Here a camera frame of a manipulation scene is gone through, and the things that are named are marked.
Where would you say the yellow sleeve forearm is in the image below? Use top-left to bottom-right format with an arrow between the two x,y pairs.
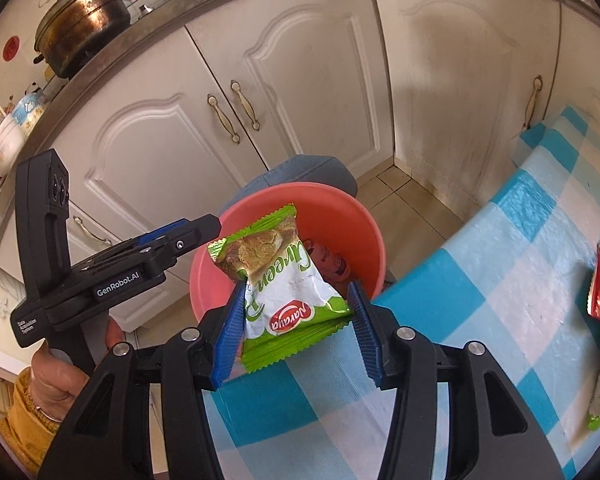
0,367 -> 62,479

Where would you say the person's left hand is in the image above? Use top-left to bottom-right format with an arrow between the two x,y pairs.
28,316 -> 128,424

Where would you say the pink plastic bucket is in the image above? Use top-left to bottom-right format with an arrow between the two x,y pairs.
189,182 -> 387,320

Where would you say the blue denim stool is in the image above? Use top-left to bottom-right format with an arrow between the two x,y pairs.
219,154 -> 358,214

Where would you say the blue checkered tablecloth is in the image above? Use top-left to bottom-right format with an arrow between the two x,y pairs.
204,106 -> 600,479

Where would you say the brass cooking pot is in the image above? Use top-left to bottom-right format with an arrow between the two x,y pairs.
32,0 -> 131,79

